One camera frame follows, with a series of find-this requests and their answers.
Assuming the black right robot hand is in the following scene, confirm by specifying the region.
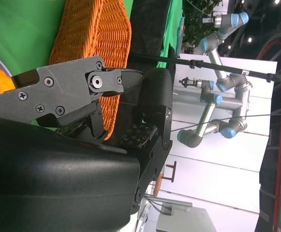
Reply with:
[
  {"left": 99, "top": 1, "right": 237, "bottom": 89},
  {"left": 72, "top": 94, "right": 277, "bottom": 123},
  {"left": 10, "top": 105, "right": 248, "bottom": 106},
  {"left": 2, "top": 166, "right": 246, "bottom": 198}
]
[{"left": 0, "top": 55, "right": 174, "bottom": 232}]

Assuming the orange wicker basket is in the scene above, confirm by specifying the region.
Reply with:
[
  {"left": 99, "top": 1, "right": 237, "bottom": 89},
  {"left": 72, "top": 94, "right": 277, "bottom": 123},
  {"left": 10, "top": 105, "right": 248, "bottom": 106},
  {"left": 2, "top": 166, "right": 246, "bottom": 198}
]
[{"left": 48, "top": 0, "right": 133, "bottom": 141}]

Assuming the grey metal box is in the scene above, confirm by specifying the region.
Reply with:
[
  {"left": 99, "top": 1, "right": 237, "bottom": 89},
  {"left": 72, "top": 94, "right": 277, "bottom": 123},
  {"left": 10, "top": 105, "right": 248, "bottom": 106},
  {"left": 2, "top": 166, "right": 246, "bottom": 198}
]
[{"left": 156, "top": 202, "right": 217, "bottom": 232}]

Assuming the blue tablecloth clip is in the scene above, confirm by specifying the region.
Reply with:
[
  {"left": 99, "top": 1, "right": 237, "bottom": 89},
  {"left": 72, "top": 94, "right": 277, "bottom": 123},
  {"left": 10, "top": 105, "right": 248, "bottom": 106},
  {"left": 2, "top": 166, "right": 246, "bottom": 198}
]
[{"left": 178, "top": 16, "right": 186, "bottom": 57}]

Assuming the black pole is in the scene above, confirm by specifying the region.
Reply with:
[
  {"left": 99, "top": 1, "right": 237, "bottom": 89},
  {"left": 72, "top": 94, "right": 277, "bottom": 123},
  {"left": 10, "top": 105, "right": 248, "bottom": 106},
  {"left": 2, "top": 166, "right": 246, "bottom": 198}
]
[{"left": 130, "top": 54, "right": 281, "bottom": 85}]

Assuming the green leafy plant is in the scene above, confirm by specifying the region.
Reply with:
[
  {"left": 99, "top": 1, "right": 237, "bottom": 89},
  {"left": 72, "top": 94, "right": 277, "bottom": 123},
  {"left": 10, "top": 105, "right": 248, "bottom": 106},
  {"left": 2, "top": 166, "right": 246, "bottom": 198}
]
[{"left": 182, "top": 0, "right": 224, "bottom": 49}]

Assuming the dark brown bracket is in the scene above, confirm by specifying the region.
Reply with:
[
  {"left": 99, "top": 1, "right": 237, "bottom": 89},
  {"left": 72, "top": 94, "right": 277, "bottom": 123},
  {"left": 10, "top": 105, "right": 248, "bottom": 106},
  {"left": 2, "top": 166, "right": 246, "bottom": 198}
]
[{"left": 163, "top": 160, "right": 177, "bottom": 182}]

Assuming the thin dark wire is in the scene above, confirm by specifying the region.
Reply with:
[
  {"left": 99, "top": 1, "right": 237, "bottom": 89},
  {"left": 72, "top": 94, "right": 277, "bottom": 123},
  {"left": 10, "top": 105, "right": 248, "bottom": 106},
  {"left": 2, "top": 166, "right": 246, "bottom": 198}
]
[{"left": 170, "top": 113, "right": 281, "bottom": 133}]

